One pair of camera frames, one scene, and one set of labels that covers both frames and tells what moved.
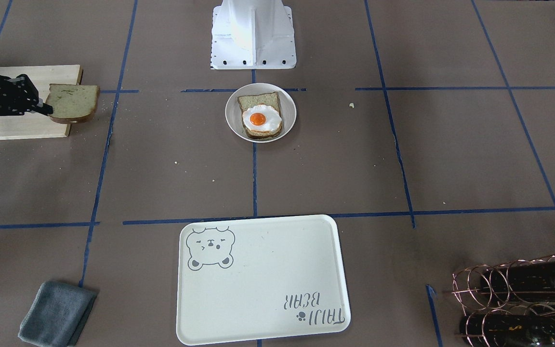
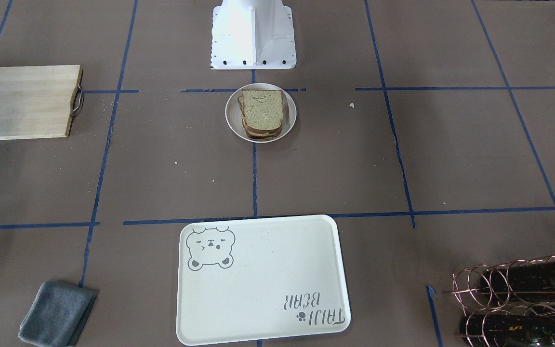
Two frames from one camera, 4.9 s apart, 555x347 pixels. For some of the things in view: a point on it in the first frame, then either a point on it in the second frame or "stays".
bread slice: x=73 y=103 to x=263 y=110
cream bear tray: x=259 y=278 stays
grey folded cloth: x=57 y=314 stays
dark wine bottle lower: x=522 y=330 stays
